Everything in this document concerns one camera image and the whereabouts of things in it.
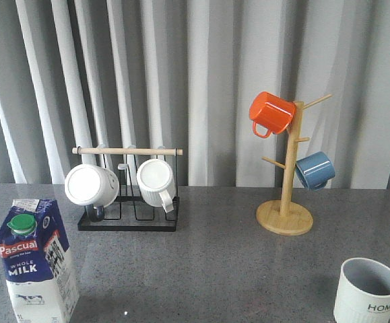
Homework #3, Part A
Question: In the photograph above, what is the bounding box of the blue enamel mug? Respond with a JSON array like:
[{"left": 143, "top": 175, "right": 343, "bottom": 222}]
[{"left": 295, "top": 151, "right": 335, "bottom": 190}]

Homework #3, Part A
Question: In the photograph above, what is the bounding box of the white ribbed mug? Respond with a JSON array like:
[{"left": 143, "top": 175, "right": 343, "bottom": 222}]
[{"left": 137, "top": 159, "right": 176, "bottom": 213}]

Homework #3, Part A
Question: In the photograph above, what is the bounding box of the black metal mug rack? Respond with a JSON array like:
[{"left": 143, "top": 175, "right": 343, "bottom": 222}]
[{"left": 72, "top": 147, "right": 183, "bottom": 231}]

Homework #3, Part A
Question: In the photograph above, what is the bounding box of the grey pleated curtain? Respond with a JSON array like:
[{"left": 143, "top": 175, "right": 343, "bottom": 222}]
[{"left": 0, "top": 1, "right": 390, "bottom": 189}]

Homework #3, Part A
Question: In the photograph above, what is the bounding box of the wooden mug tree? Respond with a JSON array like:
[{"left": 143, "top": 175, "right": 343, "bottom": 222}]
[{"left": 256, "top": 94, "right": 331, "bottom": 236}]

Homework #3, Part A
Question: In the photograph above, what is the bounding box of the orange enamel mug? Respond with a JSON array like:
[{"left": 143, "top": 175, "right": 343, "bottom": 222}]
[{"left": 249, "top": 92, "right": 296, "bottom": 139}]

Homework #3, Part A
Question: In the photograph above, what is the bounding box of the white HOME mug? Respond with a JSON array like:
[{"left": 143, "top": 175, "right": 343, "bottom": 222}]
[{"left": 333, "top": 258, "right": 390, "bottom": 323}]

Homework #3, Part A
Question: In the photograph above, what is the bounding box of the Pascual whole milk carton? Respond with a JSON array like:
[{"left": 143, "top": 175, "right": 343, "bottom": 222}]
[{"left": 0, "top": 199, "right": 79, "bottom": 322}]

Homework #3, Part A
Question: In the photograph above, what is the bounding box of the white smiley mug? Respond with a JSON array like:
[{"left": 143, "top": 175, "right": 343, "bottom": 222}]
[{"left": 65, "top": 164, "right": 119, "bottom": 208}]

